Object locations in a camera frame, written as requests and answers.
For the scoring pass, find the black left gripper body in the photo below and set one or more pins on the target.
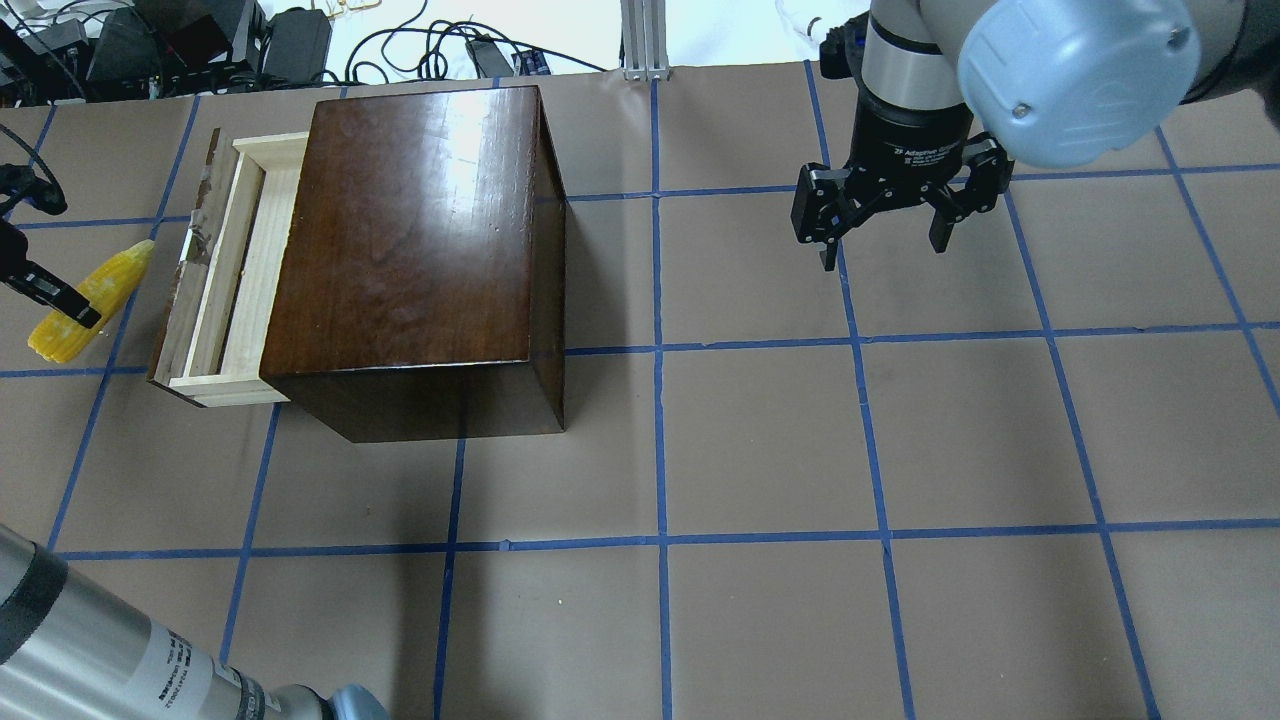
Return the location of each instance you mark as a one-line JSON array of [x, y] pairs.
[[40, 283]]

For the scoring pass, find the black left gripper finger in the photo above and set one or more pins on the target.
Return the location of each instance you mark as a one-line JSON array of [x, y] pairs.
[[41, 286]]

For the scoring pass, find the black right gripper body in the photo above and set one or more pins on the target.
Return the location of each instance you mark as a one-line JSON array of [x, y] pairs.
[[908, 143]]

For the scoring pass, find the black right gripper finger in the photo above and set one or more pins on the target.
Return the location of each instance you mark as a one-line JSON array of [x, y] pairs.
[[989, 176], [821, 211]]

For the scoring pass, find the yellow corn cob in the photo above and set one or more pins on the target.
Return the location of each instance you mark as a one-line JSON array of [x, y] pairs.
[[64, 334]]

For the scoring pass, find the wooden drawer with white handle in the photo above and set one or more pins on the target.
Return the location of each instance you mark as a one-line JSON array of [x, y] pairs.
[[215, 324]]

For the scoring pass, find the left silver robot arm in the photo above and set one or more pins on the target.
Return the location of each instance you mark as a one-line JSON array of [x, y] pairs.
[[71, 649]]

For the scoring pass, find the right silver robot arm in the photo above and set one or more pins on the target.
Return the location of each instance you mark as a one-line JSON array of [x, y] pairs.
[[953, 94]]

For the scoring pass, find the dark brown wooden cabinet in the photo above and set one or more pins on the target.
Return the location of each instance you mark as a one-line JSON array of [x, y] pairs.
[[421, 292]]

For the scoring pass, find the aluminium frame post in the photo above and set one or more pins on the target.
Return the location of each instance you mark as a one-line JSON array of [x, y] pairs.
[[644, 54]]

